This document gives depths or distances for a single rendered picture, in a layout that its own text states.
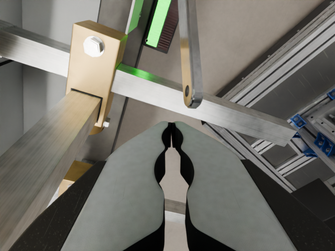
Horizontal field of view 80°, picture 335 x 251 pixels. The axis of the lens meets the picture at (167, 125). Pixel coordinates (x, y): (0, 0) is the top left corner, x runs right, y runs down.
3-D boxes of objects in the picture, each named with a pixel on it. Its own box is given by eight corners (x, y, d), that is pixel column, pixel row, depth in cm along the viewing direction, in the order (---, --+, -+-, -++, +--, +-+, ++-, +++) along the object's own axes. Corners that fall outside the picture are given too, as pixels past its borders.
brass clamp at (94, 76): (132, 35, 26) (126, 42, 21) (111, 122, 32) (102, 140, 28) (83, 17, 24) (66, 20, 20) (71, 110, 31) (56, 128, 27)
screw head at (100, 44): (106, 40, 21) (103, 41, 20) (102, 59, 22) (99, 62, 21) (85, 32, 21) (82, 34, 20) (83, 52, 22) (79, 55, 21)
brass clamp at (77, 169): (100, 166, 39) (92, 186, 35) (90, 207, 46) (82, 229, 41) (68, 158, 38) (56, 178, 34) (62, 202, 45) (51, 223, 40)
